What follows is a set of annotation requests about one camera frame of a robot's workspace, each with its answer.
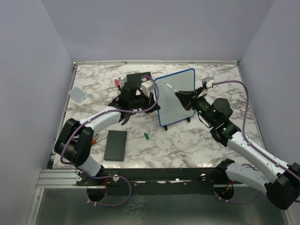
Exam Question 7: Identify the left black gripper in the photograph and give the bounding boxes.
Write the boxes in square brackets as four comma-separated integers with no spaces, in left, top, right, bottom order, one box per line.
[129,90,160,114]

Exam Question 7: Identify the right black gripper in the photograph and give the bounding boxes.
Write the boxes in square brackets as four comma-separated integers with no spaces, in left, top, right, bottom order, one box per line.
[177,86,216,126]

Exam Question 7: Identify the blue framed whiteboard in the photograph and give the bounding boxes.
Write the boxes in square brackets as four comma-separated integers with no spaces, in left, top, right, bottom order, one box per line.
[155,68,195,130]

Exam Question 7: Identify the green whiteboard marker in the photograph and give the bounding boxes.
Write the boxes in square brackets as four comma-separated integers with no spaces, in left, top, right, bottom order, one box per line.
[165,83,178,92]

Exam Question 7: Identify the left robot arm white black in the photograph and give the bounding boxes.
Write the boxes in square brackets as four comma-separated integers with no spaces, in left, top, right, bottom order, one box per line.
[54,78,160,185]

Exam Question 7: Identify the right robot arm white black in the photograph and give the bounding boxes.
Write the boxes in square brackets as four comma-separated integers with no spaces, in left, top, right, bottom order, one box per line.
[175,87,300,210]

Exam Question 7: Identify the silver wrench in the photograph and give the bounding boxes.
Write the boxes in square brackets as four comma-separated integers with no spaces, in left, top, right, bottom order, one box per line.
[118,76,126,86]

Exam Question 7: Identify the black rectangular box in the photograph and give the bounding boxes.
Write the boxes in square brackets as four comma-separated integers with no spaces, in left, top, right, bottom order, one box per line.
[104,130,128,162]

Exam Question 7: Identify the white square device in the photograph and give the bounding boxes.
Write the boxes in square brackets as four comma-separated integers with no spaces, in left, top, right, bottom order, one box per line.
[68,87,87,103]

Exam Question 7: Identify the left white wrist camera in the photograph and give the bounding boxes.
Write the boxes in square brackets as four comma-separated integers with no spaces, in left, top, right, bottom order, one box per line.
[141,80,156,98]

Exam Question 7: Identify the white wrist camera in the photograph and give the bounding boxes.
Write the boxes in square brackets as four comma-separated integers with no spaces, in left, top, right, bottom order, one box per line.
[202,77,215,90]
[141,80,156,98]

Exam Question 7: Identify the black handled pliers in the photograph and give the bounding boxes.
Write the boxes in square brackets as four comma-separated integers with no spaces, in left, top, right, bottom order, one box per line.
[108,99,131,126]

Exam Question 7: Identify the black network switch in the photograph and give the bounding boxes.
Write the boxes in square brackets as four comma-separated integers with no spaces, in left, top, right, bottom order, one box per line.
[126,72,151,85]

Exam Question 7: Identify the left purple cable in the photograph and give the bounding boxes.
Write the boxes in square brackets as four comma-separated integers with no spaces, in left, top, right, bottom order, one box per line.
[60,75,161,165]

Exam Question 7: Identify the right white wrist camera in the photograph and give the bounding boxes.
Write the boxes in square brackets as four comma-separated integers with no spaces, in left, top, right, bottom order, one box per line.
[202,77,215,90]

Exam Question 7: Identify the red handled screwdriver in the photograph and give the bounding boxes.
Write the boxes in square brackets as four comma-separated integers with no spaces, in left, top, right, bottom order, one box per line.
[114,79,121,91]

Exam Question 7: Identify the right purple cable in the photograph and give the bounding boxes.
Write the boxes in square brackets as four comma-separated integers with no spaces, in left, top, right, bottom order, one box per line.
[210,80,300,183]

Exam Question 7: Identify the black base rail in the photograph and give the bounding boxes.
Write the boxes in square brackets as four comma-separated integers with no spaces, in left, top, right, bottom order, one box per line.
[46,160,237,196]

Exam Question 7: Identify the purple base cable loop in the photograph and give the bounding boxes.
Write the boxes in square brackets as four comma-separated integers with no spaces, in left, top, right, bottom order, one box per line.
[86,175,133,208]

